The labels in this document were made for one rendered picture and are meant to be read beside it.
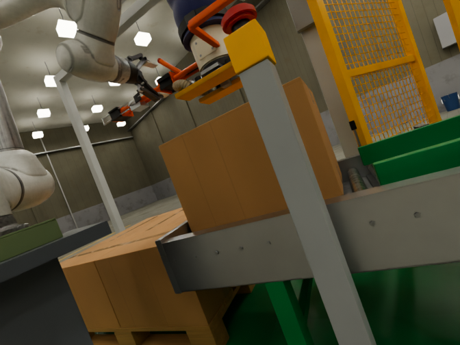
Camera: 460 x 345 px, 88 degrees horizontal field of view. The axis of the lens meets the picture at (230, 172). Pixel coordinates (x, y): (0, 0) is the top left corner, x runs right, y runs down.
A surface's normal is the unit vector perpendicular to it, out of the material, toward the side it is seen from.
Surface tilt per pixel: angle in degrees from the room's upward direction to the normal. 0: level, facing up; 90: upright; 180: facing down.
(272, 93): 90
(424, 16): 90
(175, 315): 90
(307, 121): 90
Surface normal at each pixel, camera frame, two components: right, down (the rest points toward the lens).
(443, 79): -0.66, 0.28
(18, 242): 0.67, -0.22
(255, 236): -0.40, 0.18
